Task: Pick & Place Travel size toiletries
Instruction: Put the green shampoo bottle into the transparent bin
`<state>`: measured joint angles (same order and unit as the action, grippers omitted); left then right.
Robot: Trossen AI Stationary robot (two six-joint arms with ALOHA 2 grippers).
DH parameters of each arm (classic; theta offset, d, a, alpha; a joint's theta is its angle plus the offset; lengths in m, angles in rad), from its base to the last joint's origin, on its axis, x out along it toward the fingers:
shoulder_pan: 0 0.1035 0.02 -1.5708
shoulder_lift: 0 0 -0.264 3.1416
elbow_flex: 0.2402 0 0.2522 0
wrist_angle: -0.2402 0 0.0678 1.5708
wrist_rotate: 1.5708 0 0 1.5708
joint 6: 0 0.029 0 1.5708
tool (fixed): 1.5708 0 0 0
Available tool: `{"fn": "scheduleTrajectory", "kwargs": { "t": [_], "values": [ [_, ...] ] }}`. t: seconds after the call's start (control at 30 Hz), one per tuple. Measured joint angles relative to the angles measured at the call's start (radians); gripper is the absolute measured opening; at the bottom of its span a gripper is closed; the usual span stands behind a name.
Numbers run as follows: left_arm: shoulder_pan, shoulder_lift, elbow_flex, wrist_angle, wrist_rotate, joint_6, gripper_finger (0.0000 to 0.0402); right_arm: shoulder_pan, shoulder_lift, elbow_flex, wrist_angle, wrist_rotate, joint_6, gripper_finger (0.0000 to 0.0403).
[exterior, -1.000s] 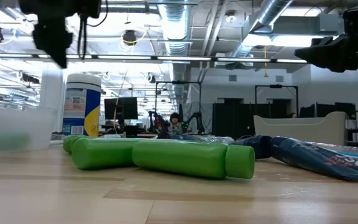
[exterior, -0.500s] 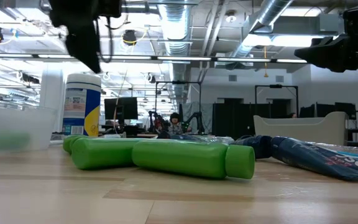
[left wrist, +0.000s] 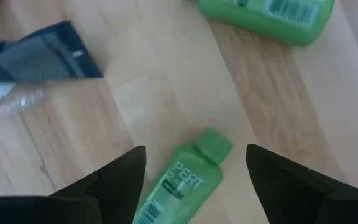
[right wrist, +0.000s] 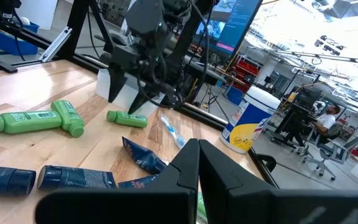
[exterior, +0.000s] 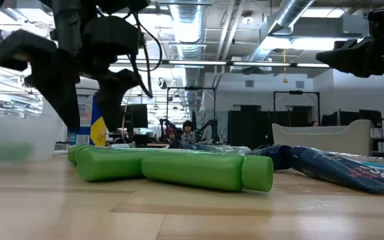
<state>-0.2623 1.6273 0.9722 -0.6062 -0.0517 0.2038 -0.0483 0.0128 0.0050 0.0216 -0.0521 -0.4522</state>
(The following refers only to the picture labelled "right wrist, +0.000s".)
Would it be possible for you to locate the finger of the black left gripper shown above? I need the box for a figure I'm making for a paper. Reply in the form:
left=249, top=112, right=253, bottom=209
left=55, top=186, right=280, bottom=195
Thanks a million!
left=127, top=91, right=155, bottom=115
left=108, top=63, right=127, bottom=103

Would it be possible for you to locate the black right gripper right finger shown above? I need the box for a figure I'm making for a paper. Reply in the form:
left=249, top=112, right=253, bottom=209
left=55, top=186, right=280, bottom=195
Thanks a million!
left=199, top=139, right=358, bottom=224

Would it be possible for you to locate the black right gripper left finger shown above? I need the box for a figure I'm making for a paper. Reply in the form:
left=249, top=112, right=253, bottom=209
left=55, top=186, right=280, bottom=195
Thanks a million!
left=35, top=139, right=200, bottom=224

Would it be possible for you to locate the small black blue device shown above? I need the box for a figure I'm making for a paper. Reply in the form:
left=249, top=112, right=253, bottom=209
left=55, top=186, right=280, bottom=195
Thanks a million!
left=121, top=136, right=168, bottom=175

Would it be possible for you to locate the clear plastic bin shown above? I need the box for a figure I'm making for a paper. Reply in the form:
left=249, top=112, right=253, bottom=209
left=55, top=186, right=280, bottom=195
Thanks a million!
left=95, top=68, right=166, bottom=119

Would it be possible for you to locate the blue toothbrush in clear bag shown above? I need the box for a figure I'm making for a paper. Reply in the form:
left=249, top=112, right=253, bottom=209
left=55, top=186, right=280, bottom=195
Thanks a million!
left=158, top=111, right=186, bottom=149

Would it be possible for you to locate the white wipes canister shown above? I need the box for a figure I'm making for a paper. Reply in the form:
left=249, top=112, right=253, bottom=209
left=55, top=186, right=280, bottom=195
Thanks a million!
left=219, top=85, right=282, bottom=154

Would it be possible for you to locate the grey office chair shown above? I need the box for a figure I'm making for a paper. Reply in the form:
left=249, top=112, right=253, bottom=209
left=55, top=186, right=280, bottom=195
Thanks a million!
left=302, top=124, right=358, bottom=182

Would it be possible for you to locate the red parts shelf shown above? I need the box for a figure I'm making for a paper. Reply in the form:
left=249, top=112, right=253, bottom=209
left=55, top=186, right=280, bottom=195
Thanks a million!
left=227, top=55, right=262, bottom=93

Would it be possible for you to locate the computer monitor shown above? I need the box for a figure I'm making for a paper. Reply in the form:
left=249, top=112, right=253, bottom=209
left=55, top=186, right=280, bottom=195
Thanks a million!
left=193, top=0, right=264, bottom=57

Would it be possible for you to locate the person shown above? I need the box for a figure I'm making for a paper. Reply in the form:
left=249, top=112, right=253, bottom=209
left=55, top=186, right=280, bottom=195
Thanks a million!
left=296, top=104, right=342, bottom=156

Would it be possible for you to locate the blue storage bin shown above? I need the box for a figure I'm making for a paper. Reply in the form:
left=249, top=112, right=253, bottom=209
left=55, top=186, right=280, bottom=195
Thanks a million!
left=0, top=21, right=40, bottom=57

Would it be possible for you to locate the black frame strut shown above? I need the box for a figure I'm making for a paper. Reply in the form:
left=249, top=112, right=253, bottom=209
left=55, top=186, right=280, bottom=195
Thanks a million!
left=56, top=0, right=116, bottom=62

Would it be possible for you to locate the aluminium bracket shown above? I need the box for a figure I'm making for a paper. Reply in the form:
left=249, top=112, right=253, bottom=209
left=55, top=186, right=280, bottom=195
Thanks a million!
left=39, top=27, right=73, bottom=63

